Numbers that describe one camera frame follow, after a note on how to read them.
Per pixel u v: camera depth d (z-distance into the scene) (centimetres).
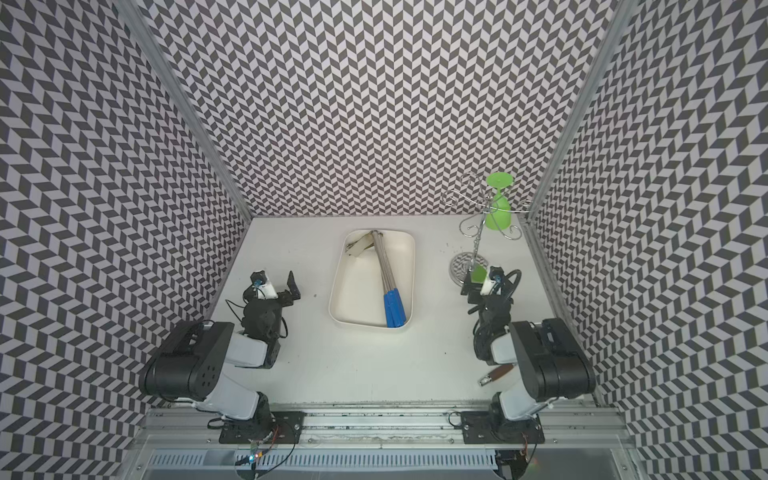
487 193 80
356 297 96
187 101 88
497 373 80
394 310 87
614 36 70
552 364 45
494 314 76
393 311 86
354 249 102
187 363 45
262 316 67
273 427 71
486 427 73
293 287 83
